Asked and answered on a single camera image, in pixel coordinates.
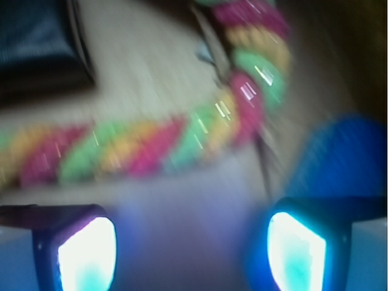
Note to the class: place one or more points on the brown paper bag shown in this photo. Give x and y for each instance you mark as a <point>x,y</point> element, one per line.
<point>144,53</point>

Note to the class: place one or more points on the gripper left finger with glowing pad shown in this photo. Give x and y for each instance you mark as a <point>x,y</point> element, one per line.
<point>70,247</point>

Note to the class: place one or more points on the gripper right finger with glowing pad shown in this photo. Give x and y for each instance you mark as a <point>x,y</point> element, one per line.
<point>320,244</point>

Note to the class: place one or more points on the black rectangular pouch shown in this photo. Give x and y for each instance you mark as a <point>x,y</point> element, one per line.
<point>43,46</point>

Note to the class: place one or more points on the blue sponge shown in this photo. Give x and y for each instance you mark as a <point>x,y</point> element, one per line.
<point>341,173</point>

